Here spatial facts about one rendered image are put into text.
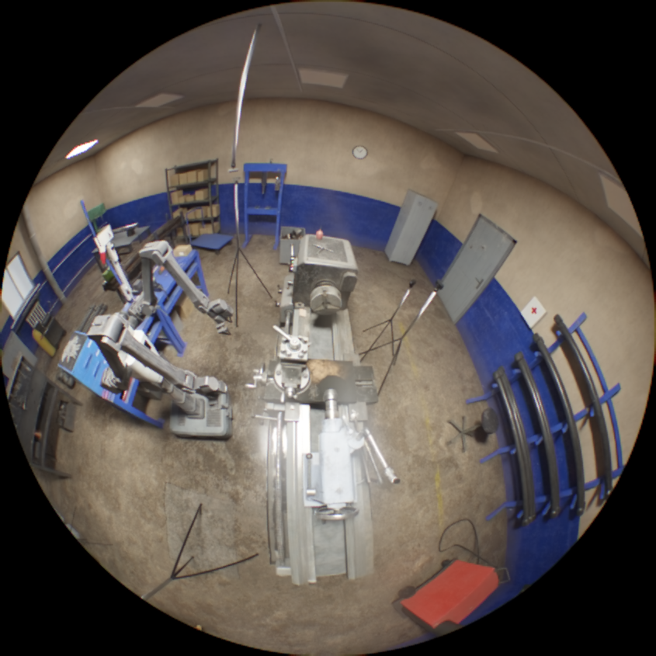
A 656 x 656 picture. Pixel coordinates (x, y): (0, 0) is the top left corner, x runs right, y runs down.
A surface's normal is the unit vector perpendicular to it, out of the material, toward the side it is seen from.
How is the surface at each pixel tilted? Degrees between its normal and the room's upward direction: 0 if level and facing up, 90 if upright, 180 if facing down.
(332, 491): 0
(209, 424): 0
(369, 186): 90
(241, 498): 0
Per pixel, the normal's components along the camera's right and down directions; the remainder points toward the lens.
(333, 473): 0.18, -0.62
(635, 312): -0.98, -0.08
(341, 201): 0.04, 0.77
